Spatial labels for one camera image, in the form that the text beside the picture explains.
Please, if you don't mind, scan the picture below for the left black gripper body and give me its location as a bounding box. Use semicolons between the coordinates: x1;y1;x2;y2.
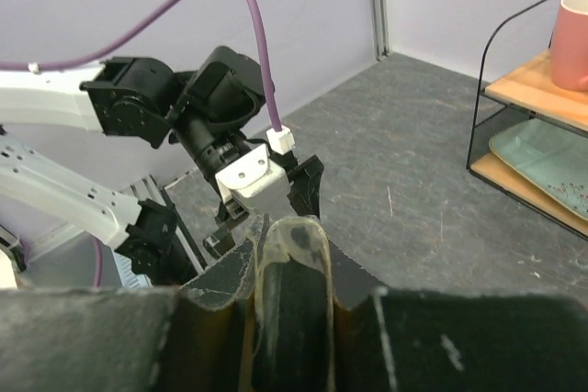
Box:
214;152;290;231

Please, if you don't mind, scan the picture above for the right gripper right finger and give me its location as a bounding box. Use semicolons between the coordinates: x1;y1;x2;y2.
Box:
330;245;587;391

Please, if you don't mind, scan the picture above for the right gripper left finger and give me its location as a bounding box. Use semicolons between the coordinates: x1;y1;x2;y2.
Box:
1;216;269;391

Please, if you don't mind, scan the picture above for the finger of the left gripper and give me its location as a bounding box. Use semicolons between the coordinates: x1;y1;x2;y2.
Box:
288;155;324;218
202;227;235;259

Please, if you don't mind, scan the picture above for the yellow utility knife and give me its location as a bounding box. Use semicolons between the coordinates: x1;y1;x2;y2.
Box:
251;217;335;391

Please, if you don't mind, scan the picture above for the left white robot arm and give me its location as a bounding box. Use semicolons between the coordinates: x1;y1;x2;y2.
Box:
1;46;324;286

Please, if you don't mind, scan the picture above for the teal rectangular plate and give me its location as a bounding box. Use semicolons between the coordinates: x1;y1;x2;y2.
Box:
489;118;587;220

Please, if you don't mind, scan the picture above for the pink ceramic mug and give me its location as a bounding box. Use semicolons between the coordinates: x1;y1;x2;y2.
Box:
550;0;587;92

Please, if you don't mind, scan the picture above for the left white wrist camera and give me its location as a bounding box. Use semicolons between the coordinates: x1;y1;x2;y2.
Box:
215;126;295;212

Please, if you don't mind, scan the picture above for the slotted cable duct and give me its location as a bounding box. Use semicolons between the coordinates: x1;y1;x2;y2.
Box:
113;252;152;288

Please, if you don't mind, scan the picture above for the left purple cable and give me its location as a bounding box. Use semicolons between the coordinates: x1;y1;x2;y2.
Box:
0;0;286;134

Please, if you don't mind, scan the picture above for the black wire wooden shelf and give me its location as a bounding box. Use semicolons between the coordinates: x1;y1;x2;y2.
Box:
466;0;587;239

